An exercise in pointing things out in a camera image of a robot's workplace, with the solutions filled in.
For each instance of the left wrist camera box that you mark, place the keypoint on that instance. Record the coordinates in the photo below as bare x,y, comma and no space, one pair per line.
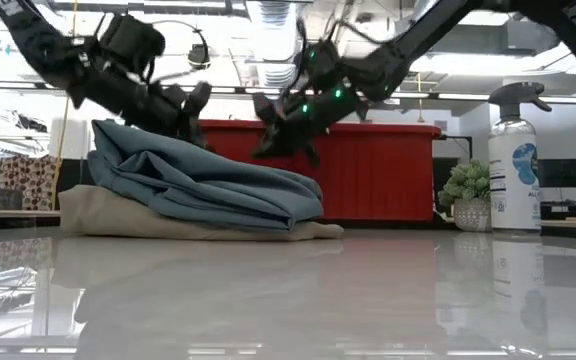
133,42

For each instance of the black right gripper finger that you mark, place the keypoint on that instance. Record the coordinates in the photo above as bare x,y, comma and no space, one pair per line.
267,107
313,155

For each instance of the white spray bottle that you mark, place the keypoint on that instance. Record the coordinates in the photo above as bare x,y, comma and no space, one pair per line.
513,190

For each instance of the red plastic laundry bin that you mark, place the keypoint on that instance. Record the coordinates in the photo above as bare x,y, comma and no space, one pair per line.
383,170

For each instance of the silver ventilation duct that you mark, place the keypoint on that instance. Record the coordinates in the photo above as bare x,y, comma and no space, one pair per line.
275,50

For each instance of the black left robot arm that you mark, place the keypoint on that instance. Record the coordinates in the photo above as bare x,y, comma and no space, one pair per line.
38,45

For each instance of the white pillar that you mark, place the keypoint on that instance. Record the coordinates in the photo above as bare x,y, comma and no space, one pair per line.
70,140

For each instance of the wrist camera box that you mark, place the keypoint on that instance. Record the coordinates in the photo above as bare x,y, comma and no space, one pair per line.
320,65
133,42

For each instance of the grey-teal trousers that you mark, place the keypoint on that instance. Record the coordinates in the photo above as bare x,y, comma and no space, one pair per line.
193,185

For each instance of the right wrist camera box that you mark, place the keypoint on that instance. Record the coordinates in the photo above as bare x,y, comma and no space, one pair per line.
320,65

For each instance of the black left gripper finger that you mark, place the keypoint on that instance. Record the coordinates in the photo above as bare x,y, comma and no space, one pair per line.
197,135
197,97

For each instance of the small potted succulent plant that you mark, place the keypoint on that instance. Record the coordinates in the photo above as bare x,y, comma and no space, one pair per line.
468,192

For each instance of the patterned fabric bag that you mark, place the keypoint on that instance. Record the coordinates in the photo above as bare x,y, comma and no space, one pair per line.
28,180

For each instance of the black monitor on arm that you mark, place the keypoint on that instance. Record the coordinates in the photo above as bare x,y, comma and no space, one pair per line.
563,173

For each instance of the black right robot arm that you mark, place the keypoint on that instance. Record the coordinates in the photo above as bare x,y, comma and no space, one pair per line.
418,40

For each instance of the black ceiling dome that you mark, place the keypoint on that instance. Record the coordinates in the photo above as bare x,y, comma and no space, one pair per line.
199,56

